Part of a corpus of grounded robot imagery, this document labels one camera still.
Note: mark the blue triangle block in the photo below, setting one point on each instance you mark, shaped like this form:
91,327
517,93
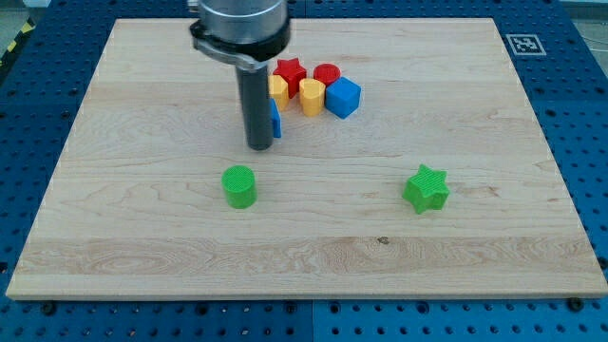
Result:
276,119

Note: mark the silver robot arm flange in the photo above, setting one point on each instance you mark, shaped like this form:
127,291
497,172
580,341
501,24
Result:
242,33

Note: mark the green cylinder block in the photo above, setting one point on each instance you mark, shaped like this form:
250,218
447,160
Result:
239,186

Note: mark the yellow heart block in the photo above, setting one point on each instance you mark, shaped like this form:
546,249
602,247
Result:
311,96

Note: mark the blue cube block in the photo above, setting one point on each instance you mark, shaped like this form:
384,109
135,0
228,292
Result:
343,97

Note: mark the yellow hexagon block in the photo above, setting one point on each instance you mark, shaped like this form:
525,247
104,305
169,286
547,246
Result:
279,91

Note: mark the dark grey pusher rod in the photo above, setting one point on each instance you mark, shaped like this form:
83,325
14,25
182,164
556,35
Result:
255,106

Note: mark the red cylinder block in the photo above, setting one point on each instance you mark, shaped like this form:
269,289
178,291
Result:
326,73

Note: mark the red star block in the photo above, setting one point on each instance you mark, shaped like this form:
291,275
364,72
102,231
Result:
292,72

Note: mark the green star block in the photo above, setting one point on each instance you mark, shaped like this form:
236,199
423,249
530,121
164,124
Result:
427,189

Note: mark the wooden board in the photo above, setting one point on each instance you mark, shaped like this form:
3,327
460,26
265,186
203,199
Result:
135,209

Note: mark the white fiducial marker tag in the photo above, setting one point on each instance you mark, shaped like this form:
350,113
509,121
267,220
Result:
523,44

